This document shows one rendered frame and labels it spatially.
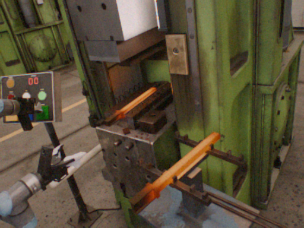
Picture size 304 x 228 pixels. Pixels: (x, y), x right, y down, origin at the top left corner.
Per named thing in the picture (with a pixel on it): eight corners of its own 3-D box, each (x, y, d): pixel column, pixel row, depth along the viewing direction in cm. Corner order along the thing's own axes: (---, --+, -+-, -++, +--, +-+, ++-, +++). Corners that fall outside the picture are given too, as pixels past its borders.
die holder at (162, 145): (164, 211, 144) (152, 143, 123) (113, 189, 166) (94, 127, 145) (209, 152, 182) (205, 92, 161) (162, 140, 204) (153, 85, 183)
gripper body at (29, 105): (37, 98, 139) (21, 96, 128) (37, 114, 139) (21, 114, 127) (24, 99, 141) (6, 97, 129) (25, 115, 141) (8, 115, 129)
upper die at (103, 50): (120, 62, 119) (116, 41, 114) (89, 60, 130) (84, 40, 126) (170, 36, 147) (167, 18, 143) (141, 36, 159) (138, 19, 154)
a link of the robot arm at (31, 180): (16, 177, 100) (28, 183, 95) (27, 169, 103) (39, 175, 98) (24, 192, 103) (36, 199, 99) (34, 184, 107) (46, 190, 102)
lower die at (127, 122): (135, 130, 135) (132, 115, 131) (106, 123, 147) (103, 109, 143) (177, 95, 164) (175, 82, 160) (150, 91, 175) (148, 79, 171)
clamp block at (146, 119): (155, 135, 129) (152, 123, 126) (141, 131, 133) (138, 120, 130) (168, 122, 137) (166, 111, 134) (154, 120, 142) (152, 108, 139)
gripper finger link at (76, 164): (89, 161, 113) (67, 168, 111) (85, 149, 111) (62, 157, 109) (89, 165, 111) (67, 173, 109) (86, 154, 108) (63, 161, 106)
